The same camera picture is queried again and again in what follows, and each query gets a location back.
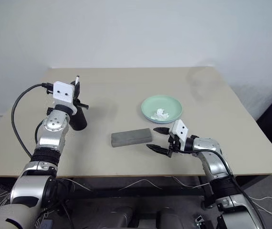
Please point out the white tissue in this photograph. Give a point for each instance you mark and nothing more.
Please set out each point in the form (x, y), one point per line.
(160, 114)

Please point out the black cylindrical pen holder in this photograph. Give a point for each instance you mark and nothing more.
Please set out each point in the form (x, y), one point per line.
(79, 119)

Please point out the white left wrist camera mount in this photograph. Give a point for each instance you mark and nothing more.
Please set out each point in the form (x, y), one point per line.
(63, 93)

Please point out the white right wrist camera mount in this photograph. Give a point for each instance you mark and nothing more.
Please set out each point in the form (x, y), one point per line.
(181, 130)

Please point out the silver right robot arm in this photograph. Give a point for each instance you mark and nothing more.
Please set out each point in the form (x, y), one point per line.
(210, 146)

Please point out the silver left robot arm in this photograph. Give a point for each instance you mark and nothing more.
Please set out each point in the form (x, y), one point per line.
(51, 138)

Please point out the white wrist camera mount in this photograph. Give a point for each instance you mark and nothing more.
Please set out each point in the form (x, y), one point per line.
(181, 130)
(63, 93)

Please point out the grey glasses case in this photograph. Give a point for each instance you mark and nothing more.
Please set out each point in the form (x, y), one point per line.
(131, 137)

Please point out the black table frame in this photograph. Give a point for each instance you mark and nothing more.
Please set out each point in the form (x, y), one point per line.
(136, 192)

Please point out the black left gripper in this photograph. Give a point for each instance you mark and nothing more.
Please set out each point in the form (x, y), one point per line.
(75, 101)

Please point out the blue plate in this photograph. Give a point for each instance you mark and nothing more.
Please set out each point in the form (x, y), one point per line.
(162, 122)

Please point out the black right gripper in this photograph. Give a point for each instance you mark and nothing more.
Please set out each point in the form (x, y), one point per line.
(174, 146)

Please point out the green plate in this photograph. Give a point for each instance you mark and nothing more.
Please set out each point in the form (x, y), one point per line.
(158, 102)

